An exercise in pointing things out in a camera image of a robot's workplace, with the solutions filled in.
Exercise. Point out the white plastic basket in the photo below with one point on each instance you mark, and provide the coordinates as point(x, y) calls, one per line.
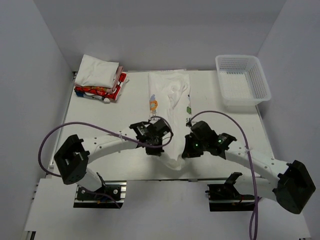
point(241, 80)

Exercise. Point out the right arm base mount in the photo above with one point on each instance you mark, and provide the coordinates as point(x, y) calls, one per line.
point(224, 197)

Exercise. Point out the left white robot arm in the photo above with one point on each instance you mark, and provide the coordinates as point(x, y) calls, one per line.
point(75, 154)

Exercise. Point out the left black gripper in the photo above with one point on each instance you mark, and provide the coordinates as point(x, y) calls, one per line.
point(154, 149)

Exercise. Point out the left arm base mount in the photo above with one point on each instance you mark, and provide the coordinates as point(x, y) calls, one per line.
point(112, 196)

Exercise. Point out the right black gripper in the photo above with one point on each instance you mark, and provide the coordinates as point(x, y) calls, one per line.
point(190, 150)

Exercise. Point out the white t shirt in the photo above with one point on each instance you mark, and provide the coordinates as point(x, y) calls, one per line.
point(94, 72)
point(169, 98)

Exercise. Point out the red printed t shirt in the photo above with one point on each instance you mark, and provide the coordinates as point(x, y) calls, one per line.
point(103, 94)

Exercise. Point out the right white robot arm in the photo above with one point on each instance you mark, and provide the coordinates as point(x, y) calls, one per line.
point(288, 184)

